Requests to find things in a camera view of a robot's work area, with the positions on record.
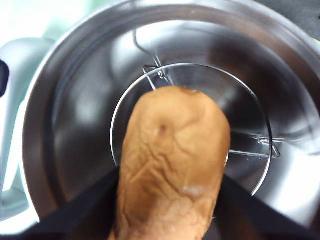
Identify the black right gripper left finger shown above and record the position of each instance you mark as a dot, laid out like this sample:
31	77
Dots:
82	217

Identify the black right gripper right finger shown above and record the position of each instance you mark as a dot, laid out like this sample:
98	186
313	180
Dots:
250	220

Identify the brown potato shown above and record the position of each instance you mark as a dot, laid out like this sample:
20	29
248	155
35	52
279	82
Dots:
172	155

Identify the mint green steamer pot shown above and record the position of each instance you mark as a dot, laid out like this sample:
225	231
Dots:
82	120

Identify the mint green breakfast machine base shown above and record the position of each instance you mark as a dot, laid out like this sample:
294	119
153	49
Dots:
12	205

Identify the mint green hinged griddle cover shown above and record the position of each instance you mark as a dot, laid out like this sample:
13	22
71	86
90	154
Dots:
57	27

